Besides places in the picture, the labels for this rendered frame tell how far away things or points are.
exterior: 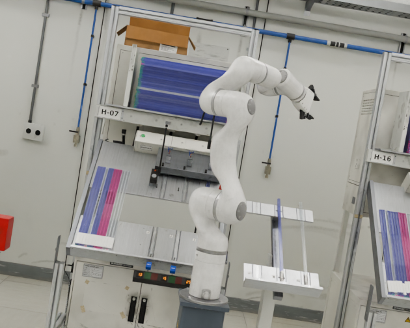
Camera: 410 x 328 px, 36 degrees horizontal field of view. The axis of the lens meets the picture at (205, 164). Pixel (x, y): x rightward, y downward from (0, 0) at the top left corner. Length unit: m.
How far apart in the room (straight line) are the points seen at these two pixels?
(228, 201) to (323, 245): 2.70
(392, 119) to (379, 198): 0.48
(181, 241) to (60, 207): 2.08
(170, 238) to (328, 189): 2.18
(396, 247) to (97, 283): 1.48
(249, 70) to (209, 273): 0.77
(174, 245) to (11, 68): 2.47
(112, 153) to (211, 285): 1.15
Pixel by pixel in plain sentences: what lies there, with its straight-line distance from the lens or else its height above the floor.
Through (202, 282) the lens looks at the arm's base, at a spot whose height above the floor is 0.78.
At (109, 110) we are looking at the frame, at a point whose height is 1.35.
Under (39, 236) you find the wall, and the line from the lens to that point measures 4.98.
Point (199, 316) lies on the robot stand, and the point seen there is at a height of 0.65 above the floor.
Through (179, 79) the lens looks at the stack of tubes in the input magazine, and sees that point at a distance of 3.27.
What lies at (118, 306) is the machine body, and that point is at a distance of 3.27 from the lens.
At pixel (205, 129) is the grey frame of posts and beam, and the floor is 1.34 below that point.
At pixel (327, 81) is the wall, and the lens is 4.89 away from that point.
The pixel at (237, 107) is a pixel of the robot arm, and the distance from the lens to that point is 2.27.
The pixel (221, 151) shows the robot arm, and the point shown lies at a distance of 2.33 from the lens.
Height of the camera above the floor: 1.35
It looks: 3 degrees down
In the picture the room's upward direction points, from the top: 9 degrees clockwise
